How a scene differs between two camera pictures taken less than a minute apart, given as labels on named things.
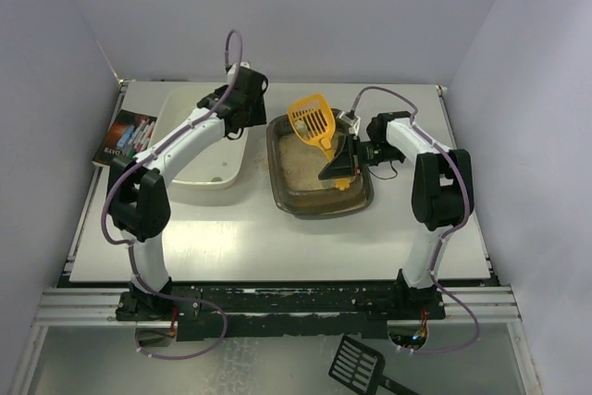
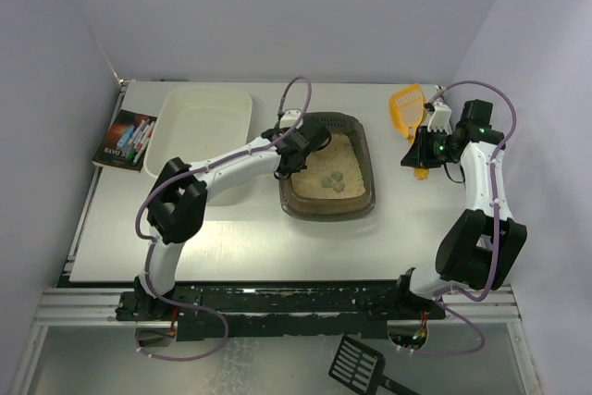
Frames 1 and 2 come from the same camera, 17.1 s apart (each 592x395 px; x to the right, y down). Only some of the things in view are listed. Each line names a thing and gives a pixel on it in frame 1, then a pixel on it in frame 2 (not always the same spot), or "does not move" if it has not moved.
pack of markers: (136, 138) does not move
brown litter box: (295, 166) does not move
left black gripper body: (254, 102) → (290, 162)
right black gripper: (352, 157) → (418, 150)
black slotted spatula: (362, 367) does not move
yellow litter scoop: (313, 119) → (409, 110)
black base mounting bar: (258, 312) does not move
